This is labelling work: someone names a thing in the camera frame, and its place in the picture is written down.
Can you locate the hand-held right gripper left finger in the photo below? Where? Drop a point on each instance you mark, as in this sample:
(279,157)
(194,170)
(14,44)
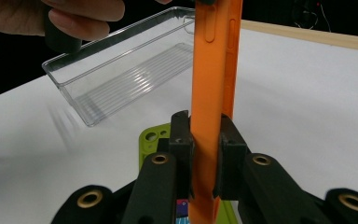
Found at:
(183,155)

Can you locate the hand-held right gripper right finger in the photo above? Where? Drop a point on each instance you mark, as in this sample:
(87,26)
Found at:
(231,168)

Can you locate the green cartoon phone case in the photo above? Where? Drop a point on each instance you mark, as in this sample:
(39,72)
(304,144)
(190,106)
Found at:
(150,146)

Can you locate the orange phone case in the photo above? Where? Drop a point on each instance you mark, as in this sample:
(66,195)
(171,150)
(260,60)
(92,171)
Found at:
(206,93)

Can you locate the clear plastic container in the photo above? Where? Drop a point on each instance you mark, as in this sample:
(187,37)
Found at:
(121,71)

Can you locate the wooden table board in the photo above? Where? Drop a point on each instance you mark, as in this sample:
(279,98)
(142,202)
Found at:
(323,37)

